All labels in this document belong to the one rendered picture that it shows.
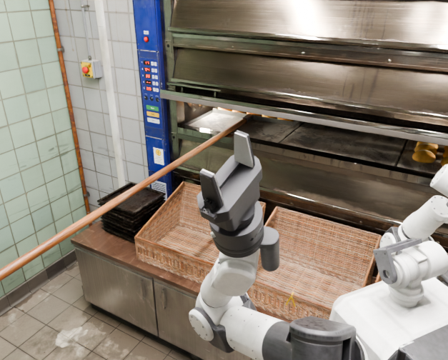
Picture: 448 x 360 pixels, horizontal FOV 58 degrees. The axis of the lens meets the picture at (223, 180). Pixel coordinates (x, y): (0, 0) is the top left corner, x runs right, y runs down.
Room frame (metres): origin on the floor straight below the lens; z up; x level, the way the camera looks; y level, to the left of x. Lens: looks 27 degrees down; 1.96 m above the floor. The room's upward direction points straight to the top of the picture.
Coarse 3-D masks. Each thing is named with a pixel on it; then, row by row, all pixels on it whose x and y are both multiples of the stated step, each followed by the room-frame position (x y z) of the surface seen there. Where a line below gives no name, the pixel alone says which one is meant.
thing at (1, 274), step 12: (240, 120) 2.25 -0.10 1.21; (228, 132) 2.08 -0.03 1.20; (204, 144) 1.88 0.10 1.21; (192, 156) 1.77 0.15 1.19; (168, 168) 1.61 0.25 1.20; (144, 180) 1.48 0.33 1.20; (132, 192) 1.40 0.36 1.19; (108, 204) 1.29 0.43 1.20; (84, 216) 1.21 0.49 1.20; (96, 216) 1.23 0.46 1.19; (72, 228) 1.14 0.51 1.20; (48, 240) 1.06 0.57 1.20; (60, 240) 1.09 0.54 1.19; (36, 252) 1.01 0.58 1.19; (12, 264) 0.95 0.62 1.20; (24, 264) 0.97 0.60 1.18; (0, 276) 0.90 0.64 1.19
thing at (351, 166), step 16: (192, 128) 2.20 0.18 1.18; (256, 144) 1.97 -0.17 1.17; (272, 144) 1.94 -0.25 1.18; (320, 160) 1.79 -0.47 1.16; (336, 160) 1.76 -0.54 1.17; (352, 160) 1.74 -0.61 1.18; (384, 176) 1.64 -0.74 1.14; (400, 176) 1.61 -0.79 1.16; (416, 176) 1.58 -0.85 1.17; (432, 176) 1.57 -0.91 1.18
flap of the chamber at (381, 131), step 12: (168, 96) 2.06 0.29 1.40; (180, 96) 2.02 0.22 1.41; (228, 108) 1.88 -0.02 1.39; (240, 108) 1.85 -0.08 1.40; (252, 108) 1.82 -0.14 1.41; (288, 108) 1.90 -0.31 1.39; (300, 120) 1.70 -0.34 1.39; (312, 120) 1.67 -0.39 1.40; (324, 120) 1.65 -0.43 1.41; (372, 120) 1.72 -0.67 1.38; (372, 132) 1.54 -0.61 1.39; (384, 132) 1.52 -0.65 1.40; (396, 132) 1.50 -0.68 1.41; (444, 132) 1.55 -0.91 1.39; (444, 144) 1.41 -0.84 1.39
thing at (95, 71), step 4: (84, 60) 2.49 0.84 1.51; (88, 60) 2.49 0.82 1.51; (92, 60) 2.49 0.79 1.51; (96, 60) 2.49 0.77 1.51; (84, 64) 2.46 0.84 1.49; (92, 64) 2.44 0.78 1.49; (96, 64) 2.46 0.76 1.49; (100, 64) 2.49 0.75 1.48; (88, 68) 2.45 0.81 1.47; (92, 68) 2.44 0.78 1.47; (96, 68) 2.46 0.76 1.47; (100, 68) 2.48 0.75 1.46; (88, 72) 2.45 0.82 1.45; (92, 72) 2.43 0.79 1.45; (96, 72) 2.46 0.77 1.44; (100, 72) 2.48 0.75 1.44; (84, 76) 2.47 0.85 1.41; (88, 76) 2.45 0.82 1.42; (92, 76) 2.43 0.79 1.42; (96, 76) 2.45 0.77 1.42; (100, 76) 2.48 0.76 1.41
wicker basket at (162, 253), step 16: (176, 192) 2.09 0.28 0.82; (192, 192) 2.12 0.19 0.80; (160, 208) 1.95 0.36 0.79; (176, 208) 2.08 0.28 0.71; (192, 208) 2.08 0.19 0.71; (144, 224) 1.84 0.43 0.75; (160, 224) 1.94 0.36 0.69; (176, 224) 2.08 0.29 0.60; (192, 224) 2.06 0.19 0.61; (208, 224) 2.02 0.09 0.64; (144, 240) 1.73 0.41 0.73; (160, 240) 1.93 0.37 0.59; (176, 240) 1.93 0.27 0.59; (192, 240) 1.92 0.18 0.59; (208, 240) 1.93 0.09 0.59; (144, 256) 1.73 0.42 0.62; (160, 256) 1.69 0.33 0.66; (176, 256) 1.63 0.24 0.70; (192, 256) 1.59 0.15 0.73; (208, 256) 1.77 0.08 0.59; (176, 272) 1.63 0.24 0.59; (192, 272) 1.59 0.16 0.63; (208, 272) 1.54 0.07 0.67
